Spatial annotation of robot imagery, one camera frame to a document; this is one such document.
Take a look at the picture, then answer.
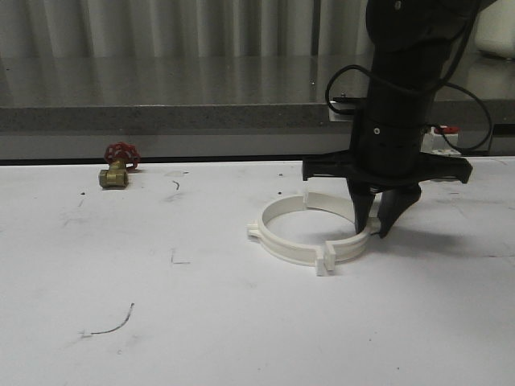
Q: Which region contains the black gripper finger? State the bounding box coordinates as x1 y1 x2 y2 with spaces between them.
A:
347 179 375 234
377 185 422 237

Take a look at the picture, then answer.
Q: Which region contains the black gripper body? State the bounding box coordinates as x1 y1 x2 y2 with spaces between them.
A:
302 114 472 190

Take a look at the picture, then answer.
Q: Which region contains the white half pipe clamp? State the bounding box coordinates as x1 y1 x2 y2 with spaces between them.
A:
246 195 328 276
303 191 380 276

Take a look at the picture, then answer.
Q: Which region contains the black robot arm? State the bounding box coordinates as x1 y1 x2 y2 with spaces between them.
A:
303 1 488 236

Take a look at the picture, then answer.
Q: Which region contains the white container on counter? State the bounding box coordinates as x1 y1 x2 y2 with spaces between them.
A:
475 0 514 60

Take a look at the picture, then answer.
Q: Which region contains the brass valve red handwheel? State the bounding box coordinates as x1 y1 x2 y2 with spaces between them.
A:
98 142 141 189

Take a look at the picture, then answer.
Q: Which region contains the grey stone counter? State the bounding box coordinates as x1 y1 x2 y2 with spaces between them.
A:
0 55 515 160

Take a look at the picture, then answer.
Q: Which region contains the white circuit breaker red switch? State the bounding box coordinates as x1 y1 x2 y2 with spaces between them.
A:
420 125 462 183

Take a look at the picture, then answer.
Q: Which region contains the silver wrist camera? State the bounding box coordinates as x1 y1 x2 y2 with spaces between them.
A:
328 96 366 122

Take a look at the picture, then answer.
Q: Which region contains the black cable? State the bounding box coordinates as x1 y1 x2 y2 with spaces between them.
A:
324 0 494 156

